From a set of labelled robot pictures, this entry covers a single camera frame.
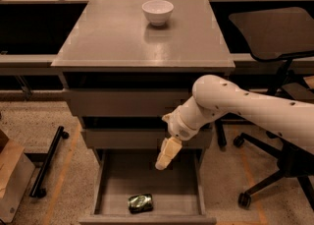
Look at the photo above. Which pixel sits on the black office chair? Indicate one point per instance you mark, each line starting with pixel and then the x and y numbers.
pixel 281 35

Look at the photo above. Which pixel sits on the grey top drawer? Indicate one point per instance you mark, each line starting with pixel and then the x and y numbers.
pixel 124 103

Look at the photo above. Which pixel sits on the cardboard box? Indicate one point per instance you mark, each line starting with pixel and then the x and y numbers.
pixel 15 172

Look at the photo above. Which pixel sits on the white ceramic bowl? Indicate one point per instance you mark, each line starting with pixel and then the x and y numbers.
pixel 157 12

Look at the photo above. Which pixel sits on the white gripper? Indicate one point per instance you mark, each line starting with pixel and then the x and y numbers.
pixel 178 125

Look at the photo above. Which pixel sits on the grey middle drawer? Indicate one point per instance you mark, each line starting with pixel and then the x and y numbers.
pixel 123 138

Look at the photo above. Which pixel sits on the grey drawer cabinet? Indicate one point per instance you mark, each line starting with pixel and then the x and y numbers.
pixel 132 69

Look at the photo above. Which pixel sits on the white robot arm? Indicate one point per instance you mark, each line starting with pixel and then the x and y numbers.
pixel 214 97

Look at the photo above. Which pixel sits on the grey open bottom drawer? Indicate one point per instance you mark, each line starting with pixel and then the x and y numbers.
pixel 177 193

